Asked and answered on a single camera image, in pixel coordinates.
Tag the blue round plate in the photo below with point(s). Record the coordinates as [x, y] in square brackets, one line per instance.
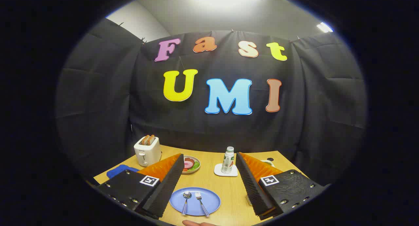
[211, 199]

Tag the clear plastic bottle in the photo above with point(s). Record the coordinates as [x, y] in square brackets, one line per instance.
[227, 162]

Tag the black backdrop cloth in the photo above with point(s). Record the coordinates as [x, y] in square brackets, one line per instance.
[98, 88]

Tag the small ceiling light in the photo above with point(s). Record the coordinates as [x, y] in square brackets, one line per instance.
[324, 27]

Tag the white divided bean tray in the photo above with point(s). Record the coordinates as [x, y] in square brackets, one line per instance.
[269, 161]

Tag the white toaster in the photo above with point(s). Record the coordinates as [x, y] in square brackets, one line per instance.
[149, 154]

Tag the white square coaster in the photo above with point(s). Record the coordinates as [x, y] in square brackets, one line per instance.
[218, 172]

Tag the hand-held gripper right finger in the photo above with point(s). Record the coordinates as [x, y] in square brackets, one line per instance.
[253, 186]

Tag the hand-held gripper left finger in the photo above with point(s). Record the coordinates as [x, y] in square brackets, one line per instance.
[163, 193]

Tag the blue folded cloth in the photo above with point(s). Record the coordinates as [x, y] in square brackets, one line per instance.
[119, 171]

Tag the brown toast slice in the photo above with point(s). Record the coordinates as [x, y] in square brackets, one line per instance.
[152, 139]
[145, 140]

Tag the plate of toy food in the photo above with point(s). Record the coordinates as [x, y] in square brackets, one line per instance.
[191, 164]

